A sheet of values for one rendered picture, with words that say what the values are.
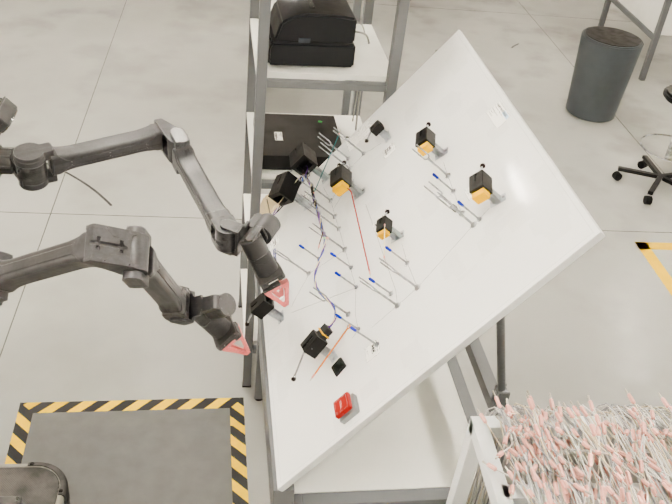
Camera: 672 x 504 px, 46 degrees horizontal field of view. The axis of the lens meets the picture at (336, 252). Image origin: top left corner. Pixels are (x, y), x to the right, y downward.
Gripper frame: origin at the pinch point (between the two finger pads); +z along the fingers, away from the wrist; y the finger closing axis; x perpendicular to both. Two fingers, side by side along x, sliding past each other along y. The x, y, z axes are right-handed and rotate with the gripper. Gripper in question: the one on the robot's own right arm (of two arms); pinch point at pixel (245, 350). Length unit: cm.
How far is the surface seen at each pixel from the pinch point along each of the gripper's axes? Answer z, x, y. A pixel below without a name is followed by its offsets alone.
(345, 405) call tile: 16.2, -12.1, -23.6
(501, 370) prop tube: 44, -46, -21
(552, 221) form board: 8, -77, -32
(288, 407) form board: 22.6, 4.1, -0.3
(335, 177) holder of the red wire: 3, -48, 46
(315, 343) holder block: 11.2, -14.3, -2.3
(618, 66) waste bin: 228, -260, 325
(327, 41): -16, -76, 90
